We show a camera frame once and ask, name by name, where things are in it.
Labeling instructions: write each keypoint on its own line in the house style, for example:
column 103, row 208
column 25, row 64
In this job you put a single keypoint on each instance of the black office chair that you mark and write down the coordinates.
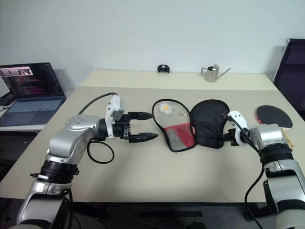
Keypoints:
column 293, row 71

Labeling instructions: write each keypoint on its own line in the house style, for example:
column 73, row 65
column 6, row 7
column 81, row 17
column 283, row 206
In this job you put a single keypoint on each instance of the black red paddle case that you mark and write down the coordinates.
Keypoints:
column 205, row 124

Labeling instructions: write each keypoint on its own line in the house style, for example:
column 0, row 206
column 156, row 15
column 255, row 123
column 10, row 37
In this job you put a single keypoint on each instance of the small black clip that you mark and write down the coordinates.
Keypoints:
column 163, row 69

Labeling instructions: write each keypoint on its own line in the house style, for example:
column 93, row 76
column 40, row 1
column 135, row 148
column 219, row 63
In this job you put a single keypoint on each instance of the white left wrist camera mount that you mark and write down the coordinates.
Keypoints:
column 114, row 105

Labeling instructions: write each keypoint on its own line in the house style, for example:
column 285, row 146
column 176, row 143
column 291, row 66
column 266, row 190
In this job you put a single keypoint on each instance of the dark rounded shape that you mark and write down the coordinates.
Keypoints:
column 195, row 225

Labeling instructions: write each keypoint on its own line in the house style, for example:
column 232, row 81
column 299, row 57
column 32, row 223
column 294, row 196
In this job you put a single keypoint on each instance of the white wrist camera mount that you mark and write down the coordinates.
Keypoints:
column 114, row 105
column 239, row 119

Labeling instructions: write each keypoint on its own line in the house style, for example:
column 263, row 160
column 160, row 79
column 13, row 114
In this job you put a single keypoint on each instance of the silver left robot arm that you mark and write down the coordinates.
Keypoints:
column 71, row 133

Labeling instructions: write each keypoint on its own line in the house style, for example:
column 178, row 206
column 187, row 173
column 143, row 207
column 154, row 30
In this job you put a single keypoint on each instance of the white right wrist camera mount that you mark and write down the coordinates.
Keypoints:
column 239, row 119

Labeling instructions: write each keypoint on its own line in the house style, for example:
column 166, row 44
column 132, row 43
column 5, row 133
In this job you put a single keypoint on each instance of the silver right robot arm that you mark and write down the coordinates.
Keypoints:
column 269, row 136

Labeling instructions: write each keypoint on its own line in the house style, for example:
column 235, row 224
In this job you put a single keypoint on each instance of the metal watering can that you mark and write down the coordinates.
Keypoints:
column 212, row 75

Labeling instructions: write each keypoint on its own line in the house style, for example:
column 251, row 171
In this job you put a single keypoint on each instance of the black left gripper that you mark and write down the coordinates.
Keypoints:
column 121, row 128

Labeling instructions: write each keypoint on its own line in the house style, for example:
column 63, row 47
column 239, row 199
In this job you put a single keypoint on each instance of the open dark laptop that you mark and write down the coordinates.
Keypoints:
column 31, row 105

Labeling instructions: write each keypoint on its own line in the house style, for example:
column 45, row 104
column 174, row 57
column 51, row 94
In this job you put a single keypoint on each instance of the black table tennis paddle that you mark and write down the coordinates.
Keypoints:
column 274, row 117

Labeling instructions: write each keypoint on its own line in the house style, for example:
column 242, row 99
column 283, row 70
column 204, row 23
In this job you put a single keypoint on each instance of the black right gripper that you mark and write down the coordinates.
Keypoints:
column 230, row 136

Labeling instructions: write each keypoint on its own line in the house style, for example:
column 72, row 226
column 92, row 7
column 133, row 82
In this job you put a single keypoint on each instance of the white ball charm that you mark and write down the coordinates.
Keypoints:
column 166, row 109

